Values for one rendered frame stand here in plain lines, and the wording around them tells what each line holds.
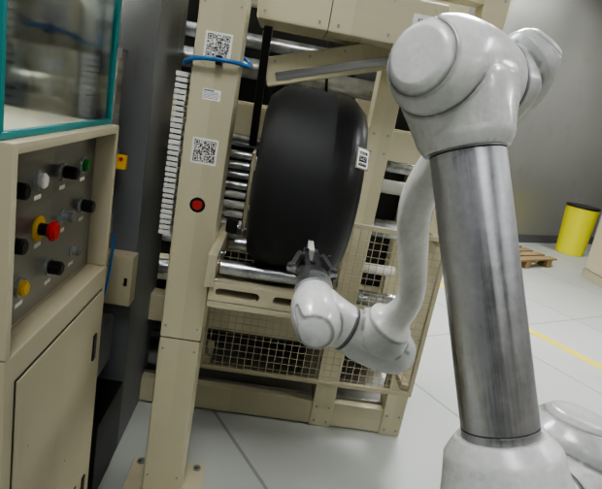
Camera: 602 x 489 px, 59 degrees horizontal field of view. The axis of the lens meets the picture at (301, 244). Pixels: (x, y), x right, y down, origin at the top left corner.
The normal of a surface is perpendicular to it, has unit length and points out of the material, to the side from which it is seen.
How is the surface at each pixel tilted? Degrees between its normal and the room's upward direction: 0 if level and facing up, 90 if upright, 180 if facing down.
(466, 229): 85
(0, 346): 90
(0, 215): 90
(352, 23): 90
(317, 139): 58
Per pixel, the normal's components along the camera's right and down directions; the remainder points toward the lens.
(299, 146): 0.11, -0.19
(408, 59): -0.67, -0.06
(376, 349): -0.04, 0.43
